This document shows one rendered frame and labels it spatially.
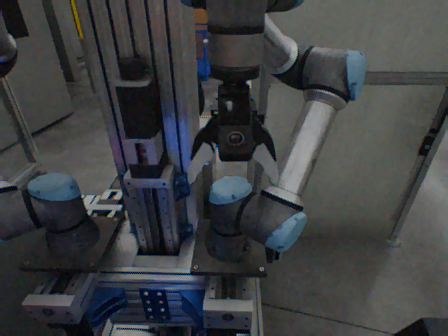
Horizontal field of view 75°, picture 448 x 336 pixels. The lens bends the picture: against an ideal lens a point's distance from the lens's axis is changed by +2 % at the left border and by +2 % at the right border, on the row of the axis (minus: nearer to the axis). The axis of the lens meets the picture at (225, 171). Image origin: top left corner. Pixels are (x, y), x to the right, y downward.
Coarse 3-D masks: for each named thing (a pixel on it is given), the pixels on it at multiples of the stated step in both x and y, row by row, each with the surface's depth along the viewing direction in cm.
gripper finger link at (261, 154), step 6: (258, 150) 45; (264, 150) 45; (258, 156) 45; (264, 156) 45; (270, 156) 45; (258, 162) 46; (264, 162) 46; (270, 162) 46; (276, 162) 46; (264, 168) 46; (270, 168) 46; (276, 168) 47; (270, 174) 47; (276, 174) 47; (270, 180) 48; (276, 180) 48
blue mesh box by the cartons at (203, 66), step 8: (200, 24) 679; (200, 32) 569; (200, 40) 578; (200, 48) 586; (208, 48) 601; (200, 56) 595; (200, 64) 604; (208, 64) 616; (200, 72) 613; (208, 72) 621
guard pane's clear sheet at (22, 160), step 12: (0, 96) 120; (0, 108) 120; (0, 120) 120; (12, 120) 126; (0, 132) 120; (12, 132) 126; (0, 144) 120; (12, 144) 126; (24, 144) 133; (0, 156) 120; (12, 156) 127; (24, 156) 134; (12, 168) 127; (24, 168) 134; (12, 180) 127
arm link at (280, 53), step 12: (180, 0) 50; (192, 0) 49; (204, 0) 47; (264, 36) 60; (276, 36) 64; (264, 48) 64; (276, 48) 66; (288, 48) 70; (300, 48) 74; (264, 60) 70; (276, 60) 70; (288, 60) 72; (300, 60) 74; (276, 72) 75; (288, 72) 75; (288, 84) 79
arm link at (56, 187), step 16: (48, 176) 82; (64, 176) 83; (32, 192) 76; (48, 192) 76; (64, 192) 78; (80, 192) 84; (32, 208) 75; (48, 208) 77; (64, 208) 80; (80, 208) 84; (48, 224) 80; (64, 224) 82
